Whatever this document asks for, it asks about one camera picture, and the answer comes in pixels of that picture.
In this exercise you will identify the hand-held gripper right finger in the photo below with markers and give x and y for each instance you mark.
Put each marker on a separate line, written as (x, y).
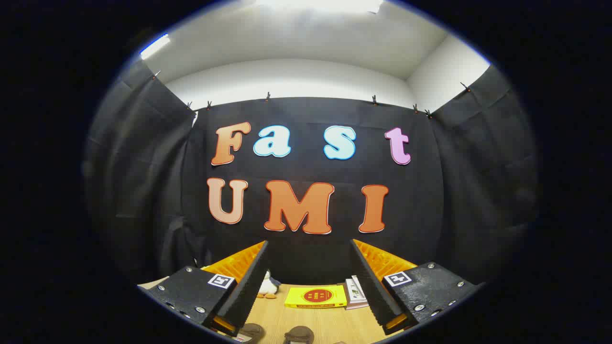
(368, 282)

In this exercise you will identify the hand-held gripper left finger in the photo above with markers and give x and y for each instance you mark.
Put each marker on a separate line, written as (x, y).
(251, 282)

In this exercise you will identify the brown fuzzy shoe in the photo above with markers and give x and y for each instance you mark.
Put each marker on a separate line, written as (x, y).
(299, 335)
(251, 332)

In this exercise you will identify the penguin plush toy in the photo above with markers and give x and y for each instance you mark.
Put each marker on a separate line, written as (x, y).
(268, 285)

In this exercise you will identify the yellow book with red circle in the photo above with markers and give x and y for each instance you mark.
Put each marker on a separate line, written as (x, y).
(296, 301)

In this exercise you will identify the black backdrop cloth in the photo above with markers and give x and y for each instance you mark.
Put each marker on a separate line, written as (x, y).
(306, 167)

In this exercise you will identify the row of black cloth clips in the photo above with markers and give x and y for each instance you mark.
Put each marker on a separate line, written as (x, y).
(267, 97)

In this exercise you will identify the ceiling light strip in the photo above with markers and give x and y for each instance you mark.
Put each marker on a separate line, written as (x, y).
(155, 46)

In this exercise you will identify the large ceiling light panel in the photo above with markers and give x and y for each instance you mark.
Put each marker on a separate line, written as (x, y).
(320, 5)

